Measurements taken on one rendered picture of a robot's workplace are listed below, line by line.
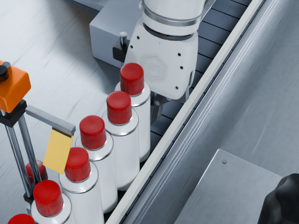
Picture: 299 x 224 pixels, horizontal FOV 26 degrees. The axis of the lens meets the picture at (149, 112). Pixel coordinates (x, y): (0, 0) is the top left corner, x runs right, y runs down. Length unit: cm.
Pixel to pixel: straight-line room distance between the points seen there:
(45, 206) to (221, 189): 34
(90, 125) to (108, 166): 8
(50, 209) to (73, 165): 6
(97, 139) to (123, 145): 7
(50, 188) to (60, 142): 6
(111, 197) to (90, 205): 9
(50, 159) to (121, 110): 11
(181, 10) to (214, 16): 37
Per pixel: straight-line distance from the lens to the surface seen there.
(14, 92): 75
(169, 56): 93
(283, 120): 117
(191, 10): 89
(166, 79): 95
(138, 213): 100
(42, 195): 79
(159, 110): 101
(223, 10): 126
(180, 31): 90
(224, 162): 105
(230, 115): 116
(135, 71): 89
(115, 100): 86
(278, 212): 68
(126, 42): 106
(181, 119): 105
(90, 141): 84
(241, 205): 101
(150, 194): 101
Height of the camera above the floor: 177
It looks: 54 degrees down
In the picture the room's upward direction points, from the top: straight up
